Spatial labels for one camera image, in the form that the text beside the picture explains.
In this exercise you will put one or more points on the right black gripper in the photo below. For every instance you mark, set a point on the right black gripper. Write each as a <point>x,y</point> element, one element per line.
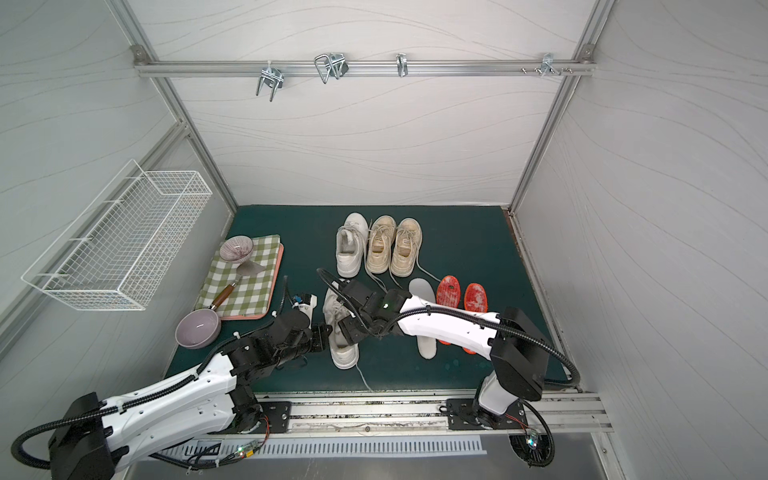
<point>345,306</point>

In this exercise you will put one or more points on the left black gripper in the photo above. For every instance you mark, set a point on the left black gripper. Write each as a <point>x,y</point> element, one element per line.
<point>309,335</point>

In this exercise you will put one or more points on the white sneaker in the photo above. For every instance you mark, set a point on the white sneaker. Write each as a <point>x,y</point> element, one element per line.
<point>351,245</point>
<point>344,355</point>

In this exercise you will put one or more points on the white foam insole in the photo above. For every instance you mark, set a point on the white foam insole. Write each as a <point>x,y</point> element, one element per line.
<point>427,346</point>

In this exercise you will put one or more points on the white sneaker front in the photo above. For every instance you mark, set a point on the white sneaker front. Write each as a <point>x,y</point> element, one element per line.
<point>351,245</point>

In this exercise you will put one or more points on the red orange insole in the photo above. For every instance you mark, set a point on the red orange insole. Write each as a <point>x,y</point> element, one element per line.
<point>449,292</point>

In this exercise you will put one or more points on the beige lace sneaker with laces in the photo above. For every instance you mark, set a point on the beige lace sneaker with laces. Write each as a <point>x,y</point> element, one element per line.
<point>406,250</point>

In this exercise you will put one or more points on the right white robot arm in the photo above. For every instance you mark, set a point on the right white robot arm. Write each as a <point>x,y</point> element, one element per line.
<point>523,361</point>

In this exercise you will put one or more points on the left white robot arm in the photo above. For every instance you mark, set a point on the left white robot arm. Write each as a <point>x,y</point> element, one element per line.
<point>98,438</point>

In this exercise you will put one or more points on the green checkered cloth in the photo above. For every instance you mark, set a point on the green checkered cloth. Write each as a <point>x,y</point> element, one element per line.
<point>252,296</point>

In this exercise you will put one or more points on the metal U-bolt hook middle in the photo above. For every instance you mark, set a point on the metal U-bolt hook middle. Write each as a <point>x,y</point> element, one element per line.
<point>331,65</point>

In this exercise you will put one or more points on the metal u-bolt hook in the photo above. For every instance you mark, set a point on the metal u-bolt hook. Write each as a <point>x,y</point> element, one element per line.
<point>331,65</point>
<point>271,79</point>

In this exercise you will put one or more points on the metal U-bolt hook left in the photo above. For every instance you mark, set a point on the metal U-bolt hook left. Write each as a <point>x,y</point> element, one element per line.
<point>271,79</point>

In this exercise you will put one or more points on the metal clip hook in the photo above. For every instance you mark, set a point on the metal clip hook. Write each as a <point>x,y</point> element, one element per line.
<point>402,65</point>

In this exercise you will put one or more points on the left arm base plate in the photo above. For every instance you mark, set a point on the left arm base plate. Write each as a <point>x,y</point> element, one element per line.
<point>269,416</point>

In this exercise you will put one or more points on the purple saucepan wooden handle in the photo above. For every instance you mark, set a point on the purple saucepan wooden handle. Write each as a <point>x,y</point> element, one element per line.
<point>201,327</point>

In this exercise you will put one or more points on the white slotted cable duct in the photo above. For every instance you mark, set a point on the white slotted cable duct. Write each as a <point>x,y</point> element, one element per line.
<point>337,447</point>

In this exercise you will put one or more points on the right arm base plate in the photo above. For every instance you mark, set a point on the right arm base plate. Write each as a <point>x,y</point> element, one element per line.
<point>465,414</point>

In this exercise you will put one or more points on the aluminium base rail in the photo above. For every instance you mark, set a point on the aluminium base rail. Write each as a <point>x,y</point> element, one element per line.
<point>315,416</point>

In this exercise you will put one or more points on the white wire basket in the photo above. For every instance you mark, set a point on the white wire basket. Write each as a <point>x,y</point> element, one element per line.
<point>115,253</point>

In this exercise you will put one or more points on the metal crossbar rail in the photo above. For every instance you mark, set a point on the metal crossbar rail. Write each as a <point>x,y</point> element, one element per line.
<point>357,68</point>

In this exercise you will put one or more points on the metal bracket hook right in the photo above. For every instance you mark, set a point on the metal bracket hook right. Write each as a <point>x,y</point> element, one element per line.
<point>547,67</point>

